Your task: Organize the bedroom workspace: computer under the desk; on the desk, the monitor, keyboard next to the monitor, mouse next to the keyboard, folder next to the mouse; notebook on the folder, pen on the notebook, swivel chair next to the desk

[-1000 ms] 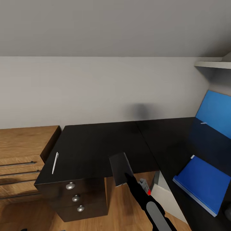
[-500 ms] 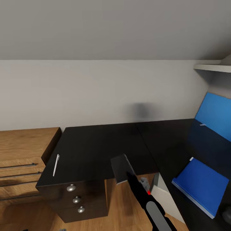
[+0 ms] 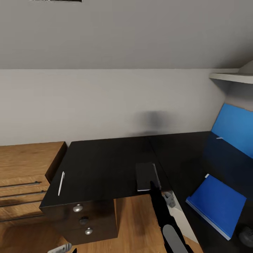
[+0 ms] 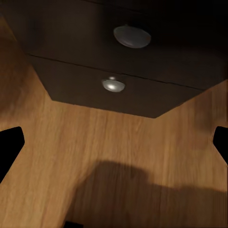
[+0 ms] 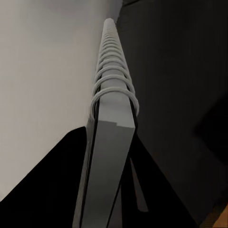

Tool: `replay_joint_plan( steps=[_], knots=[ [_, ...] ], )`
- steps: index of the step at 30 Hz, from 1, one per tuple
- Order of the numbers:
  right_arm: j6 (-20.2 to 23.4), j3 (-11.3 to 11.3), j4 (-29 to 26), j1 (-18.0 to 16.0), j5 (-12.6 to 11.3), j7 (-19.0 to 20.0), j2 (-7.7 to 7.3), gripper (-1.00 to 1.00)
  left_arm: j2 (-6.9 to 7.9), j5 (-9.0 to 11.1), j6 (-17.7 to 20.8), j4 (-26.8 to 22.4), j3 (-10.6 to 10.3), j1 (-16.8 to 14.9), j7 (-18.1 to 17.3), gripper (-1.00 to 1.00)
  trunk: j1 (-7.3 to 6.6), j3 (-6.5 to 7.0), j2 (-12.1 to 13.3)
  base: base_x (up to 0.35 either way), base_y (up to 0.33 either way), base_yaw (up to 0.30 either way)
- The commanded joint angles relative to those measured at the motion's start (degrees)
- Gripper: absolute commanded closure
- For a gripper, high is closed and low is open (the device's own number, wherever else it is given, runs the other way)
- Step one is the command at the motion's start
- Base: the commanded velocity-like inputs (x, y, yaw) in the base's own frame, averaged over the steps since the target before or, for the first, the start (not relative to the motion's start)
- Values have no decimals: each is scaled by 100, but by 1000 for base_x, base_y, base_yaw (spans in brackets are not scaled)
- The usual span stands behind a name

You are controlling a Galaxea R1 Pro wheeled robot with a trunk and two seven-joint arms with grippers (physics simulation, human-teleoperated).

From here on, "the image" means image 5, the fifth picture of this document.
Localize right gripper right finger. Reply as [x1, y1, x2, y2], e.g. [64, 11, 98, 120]
[121, 135, 199, 228]

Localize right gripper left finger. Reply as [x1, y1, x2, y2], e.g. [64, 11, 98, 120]
[0, 126, 87, 228]

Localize notebook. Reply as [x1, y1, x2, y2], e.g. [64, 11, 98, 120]
[78, 18, 139, 228]

